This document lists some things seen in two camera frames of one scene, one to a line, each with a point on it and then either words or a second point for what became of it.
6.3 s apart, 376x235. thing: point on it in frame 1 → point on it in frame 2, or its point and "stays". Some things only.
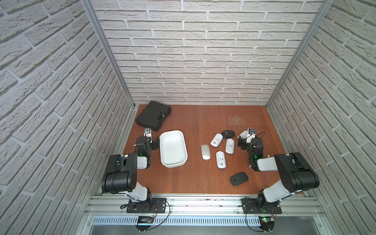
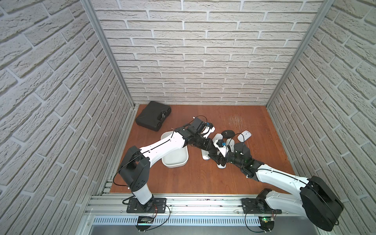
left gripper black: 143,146 → 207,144
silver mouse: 205,152 stays
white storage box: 173,149 stays
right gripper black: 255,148 → 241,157
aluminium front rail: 202,206 stays
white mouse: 244,134 stays
